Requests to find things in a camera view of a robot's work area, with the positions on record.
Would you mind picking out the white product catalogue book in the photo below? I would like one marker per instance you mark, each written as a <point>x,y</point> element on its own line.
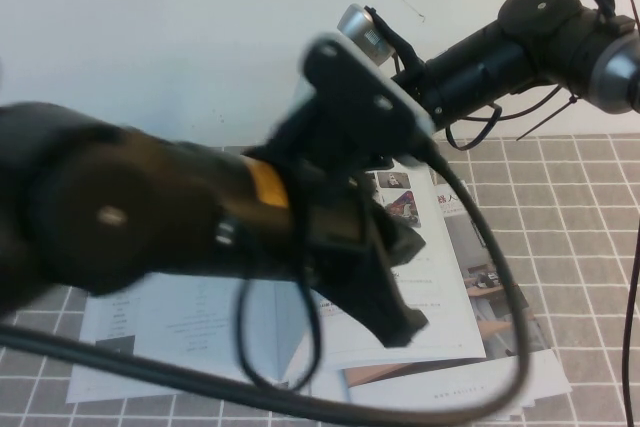
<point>440,307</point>

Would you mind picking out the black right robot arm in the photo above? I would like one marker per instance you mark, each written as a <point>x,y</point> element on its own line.
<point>525,52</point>

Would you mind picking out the grey white-checked tablecloth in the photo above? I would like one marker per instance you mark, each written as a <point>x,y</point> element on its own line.
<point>575,257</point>

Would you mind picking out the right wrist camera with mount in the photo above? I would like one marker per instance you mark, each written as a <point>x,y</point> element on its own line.
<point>365,37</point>

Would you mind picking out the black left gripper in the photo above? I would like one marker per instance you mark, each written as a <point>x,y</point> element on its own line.
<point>335,227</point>

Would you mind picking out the brochure with office photo cover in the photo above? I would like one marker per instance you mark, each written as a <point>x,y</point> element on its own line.
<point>500,292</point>

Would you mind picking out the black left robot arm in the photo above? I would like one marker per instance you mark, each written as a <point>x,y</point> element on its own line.
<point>110,197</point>

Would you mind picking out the white booklet stack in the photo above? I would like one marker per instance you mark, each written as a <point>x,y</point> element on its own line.
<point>330,387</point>

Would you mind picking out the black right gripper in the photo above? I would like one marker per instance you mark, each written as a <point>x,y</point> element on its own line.
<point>422,97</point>

